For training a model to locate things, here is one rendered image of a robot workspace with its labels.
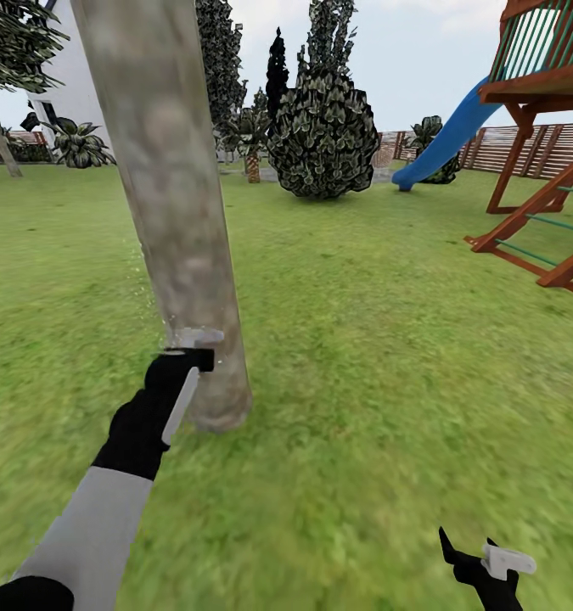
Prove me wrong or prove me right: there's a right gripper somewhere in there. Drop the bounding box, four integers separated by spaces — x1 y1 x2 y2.
439 527 524 611

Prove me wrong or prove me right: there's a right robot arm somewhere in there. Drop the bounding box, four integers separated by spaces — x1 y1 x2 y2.
439 527 536 611

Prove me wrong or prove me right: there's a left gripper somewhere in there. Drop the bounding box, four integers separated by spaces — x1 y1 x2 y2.
190 348 216 373

